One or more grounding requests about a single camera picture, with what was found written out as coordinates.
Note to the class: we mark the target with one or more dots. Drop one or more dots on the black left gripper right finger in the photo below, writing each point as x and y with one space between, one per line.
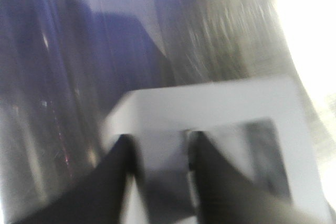
227 196

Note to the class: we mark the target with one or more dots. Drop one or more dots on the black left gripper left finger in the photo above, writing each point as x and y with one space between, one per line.
99 197

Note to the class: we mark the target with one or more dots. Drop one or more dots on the gray square base block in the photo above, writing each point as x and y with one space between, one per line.
258 124

